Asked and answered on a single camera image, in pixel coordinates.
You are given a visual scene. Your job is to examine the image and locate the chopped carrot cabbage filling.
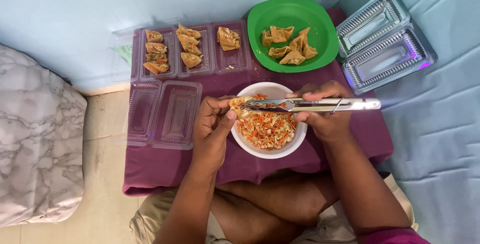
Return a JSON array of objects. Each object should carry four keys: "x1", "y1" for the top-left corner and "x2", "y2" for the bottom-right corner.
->
[{"x1": 235, "y1": 110, "x2": 298, "y2": 151}]

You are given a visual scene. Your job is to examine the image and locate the pile of empty fried tofu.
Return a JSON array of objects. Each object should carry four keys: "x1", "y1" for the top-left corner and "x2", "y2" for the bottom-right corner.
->
[{"x1": 261, "y1": 26, "x2": 319, "y2": 65}]

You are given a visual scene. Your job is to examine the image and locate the person's left hand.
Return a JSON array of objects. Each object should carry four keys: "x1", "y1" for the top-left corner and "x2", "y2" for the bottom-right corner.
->
[{"x1": 191, "y1": 95, "x2": 239, "y2": 169}]

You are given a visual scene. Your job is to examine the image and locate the clear plastic clamshell container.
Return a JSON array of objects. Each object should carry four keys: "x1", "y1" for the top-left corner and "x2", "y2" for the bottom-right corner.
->
[
  {"x1": 110, "y1": 27, "x2": 179, "y2": 83},
  {"x1": 175, "y1": 20, "x2": 253, "y2": 78},
  {"x1": 126, "y1": 80, "x2": 203, "y2": 151}
]

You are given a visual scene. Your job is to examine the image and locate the person's right hand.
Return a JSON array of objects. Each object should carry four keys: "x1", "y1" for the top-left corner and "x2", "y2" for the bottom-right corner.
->
[{"x1": 284, "y1": 81, "x2": 355, "y2": 144}]

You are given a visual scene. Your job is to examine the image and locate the purple table cloth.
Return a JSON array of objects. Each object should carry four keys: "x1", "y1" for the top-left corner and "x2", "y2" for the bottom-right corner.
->
[{"x1": 122, "y1": 8, "x2": 395, "y2": 197}]

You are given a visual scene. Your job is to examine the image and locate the marble pattern pillow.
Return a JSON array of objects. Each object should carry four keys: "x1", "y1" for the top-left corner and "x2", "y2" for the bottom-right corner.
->
[{"x1": 0, "y1": 43, "x2": 88, "y2": 228}]

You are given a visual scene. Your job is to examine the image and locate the person's legs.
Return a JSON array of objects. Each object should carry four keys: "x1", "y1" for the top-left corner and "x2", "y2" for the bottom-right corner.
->
[{"x1": 210, "y1": 169, "x2": 340, "y2": 244}]

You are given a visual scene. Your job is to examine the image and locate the green square plate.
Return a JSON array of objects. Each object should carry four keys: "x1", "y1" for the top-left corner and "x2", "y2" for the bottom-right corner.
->
[{"x1": 247, "y1": 0, "x2": 340, "y2": 74}]

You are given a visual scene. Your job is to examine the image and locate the metal kitchen tongs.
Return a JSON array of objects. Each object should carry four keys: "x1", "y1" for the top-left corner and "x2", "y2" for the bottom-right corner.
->
[{"x1": 240, "y1": 97, "x2": 382, "y2": 115}]

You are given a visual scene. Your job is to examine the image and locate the half-filled tofu pocket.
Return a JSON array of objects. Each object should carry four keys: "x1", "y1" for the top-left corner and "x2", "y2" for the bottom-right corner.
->
[{"x1": 229, "y1": 94, "x2": 269, "y2": 120}]

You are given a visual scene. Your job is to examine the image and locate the stack of clear clamshell containers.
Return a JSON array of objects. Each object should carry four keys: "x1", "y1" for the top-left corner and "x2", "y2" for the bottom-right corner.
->
[{"x1": 335, "y1": 0, "x2": 438, "y2": 95}]

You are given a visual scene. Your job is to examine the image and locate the group of stuffed tofu pieces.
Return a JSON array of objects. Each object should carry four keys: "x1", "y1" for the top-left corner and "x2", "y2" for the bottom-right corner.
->
[{"x1": 143, "y1": 23, "x2": 241, "y2": 76}]

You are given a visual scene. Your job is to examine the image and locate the light blue mattress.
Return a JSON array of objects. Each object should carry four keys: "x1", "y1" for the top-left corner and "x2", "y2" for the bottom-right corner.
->
[{"x1": 307, "y1": 0, "x2": 480, "y2": 244}]

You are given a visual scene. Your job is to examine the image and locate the person's purple shirt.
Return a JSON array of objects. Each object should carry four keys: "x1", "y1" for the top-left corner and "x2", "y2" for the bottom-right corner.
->
[{"x1": 356, "y1": 227, "x2": 432, "y2": 244}]

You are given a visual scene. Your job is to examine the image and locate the white round bowl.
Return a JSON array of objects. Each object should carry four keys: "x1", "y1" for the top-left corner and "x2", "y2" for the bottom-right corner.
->
[{"x1": 229, "y1": 82, "x2": 309, "y2": 160}]

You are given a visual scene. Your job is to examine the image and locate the person's beige shorts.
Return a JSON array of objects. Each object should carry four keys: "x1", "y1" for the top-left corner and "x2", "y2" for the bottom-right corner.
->
[{"x1": 129, "y1": 172, "x2": 419, "y2": 244}]

